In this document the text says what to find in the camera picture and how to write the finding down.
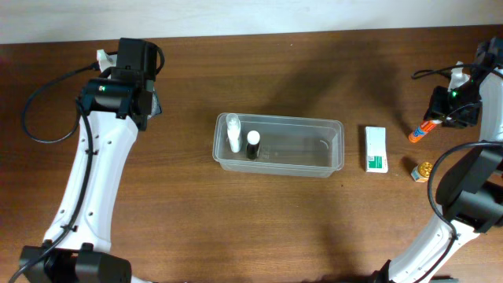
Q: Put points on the small gold lid jar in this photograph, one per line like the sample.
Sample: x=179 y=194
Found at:
x=421 y=172

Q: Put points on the orange vitamin tube white cap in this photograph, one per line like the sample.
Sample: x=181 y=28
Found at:
x=426 y=127

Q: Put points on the white green medicine box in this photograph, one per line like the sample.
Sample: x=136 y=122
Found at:
x=375 y=150

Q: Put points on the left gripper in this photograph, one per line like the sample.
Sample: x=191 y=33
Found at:
x=145 y=104

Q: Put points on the black bottle white cap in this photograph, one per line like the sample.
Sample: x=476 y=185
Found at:
x=253 y=143

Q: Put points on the clear plastic container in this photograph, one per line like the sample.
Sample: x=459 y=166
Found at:
x=293 y=146

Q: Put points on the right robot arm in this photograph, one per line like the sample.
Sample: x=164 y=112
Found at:
x=465 y=203

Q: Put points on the clear white tube bottle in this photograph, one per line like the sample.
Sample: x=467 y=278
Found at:
x=234 y=132

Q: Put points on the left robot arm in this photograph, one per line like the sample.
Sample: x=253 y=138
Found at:
x=111 y=110

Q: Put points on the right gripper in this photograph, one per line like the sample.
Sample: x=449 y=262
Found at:
x=438 y=108

